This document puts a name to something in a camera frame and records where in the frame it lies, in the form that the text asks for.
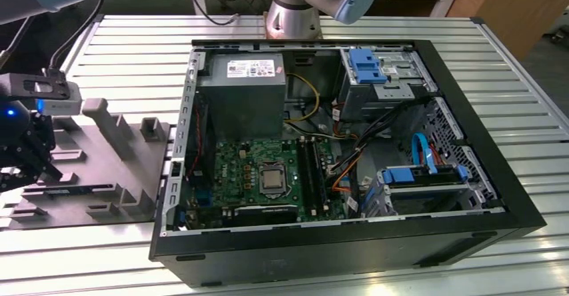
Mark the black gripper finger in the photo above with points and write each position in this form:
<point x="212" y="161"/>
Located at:
<point x="18" y="177"/>
<point x="42" y="142"/>

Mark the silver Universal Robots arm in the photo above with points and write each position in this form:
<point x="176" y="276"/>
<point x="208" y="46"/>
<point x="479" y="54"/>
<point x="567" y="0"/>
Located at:
<point x="294" y="12"/>

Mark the grey parts rack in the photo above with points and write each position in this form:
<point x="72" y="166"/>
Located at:
<point x="107" y="169"/>

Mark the green motherboard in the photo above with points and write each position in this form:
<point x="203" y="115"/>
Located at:
<point x="236" y="166"/>

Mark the grey power supply unit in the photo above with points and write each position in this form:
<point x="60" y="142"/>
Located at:
<point x="240" y="109"/>

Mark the CPU socket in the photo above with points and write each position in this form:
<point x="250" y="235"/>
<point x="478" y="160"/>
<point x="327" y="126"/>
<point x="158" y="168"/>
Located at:
<point x="267" y="164"/>

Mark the silver CPU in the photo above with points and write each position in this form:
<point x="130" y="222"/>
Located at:
<point x="272" y="179"/>

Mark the black graphics card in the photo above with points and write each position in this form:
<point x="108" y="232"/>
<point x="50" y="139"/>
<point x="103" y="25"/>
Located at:
<point x="267" y="212"/>

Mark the black open PC case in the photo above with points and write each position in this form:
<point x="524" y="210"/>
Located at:
<point x="311" y="259"/>

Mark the blue drive latch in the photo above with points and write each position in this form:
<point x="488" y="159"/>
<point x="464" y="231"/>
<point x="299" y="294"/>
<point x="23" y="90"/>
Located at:
<point x="364" y="69"/>

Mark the hard disk in blue carrier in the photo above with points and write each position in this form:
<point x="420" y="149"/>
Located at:
<point x="400" y="176"/>

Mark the silver optical drive cage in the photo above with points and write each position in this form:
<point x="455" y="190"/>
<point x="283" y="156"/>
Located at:
<point x="400" y="92"/>

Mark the silver disk bay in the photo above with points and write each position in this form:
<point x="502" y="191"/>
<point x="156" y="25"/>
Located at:
<point x="444" y="189"/>

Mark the wooden cabinet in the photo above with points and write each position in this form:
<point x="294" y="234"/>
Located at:
<point x="511" y="9"/>

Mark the chair caster base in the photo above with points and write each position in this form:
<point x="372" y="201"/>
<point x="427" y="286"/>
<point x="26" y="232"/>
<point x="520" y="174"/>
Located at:
<point x="560" y="36"/>

